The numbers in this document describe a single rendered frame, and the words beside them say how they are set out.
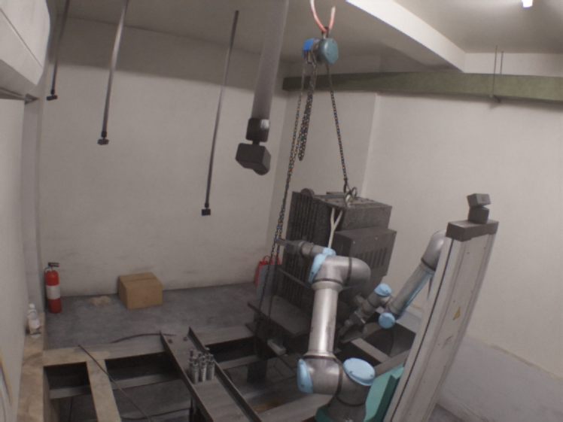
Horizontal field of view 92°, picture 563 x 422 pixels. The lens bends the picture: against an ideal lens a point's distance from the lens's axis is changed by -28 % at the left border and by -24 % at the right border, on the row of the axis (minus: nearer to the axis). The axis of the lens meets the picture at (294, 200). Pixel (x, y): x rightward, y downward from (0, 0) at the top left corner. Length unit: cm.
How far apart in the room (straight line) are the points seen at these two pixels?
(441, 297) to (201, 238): 343
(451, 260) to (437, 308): 16
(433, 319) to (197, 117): 331
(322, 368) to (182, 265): 321
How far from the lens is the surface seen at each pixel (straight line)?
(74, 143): 366
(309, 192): 207
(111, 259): 398
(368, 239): 191
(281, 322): 207
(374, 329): 277
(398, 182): 313
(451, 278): 105
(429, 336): 113
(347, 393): 123
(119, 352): 212
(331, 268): 130
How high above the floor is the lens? 194
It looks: 10 degrees down
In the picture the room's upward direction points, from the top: 9 degrees clockwise
